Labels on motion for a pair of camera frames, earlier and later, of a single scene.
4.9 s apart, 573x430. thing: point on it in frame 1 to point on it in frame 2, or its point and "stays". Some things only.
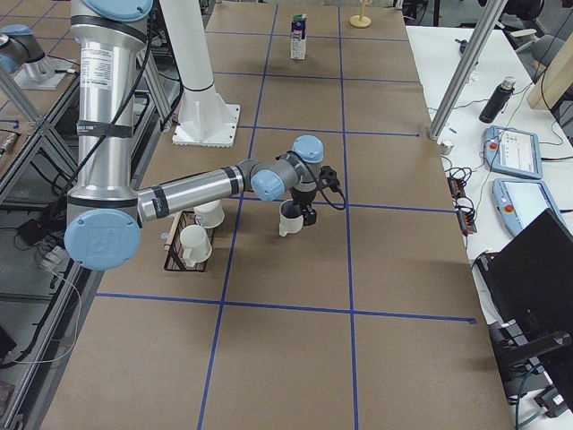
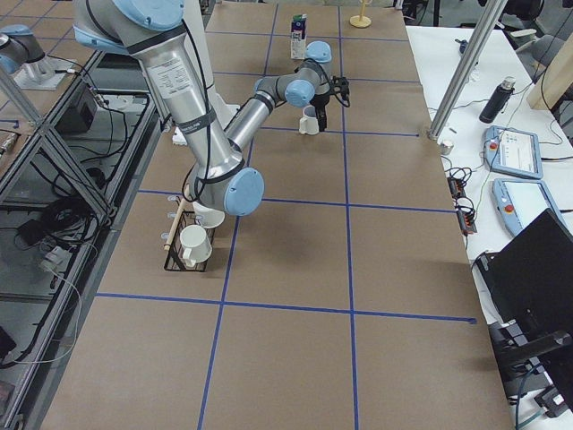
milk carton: (298, 36) stays
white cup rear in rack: (209, 215) stays
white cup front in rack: (196, 245) stays
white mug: (288, 222) to (309, 123)
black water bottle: (498, 99) stays
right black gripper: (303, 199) to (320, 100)
